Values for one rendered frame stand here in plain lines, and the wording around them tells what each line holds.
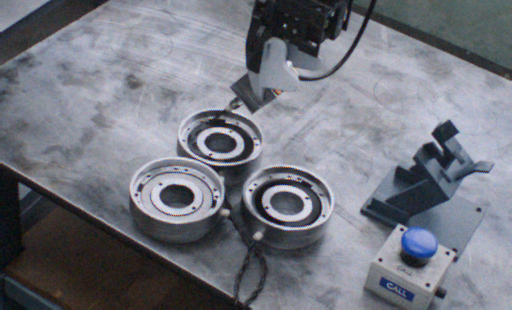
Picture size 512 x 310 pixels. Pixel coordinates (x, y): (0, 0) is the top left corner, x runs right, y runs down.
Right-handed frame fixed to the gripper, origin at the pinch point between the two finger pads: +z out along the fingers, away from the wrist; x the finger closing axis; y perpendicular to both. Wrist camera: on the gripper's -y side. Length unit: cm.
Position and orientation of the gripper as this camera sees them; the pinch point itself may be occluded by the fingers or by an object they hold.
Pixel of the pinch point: (263, 82)
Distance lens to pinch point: 99.5
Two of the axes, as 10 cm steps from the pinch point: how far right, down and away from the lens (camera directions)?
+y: 8.6, 4.1, -3.0
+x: 4.9, -4.9, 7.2
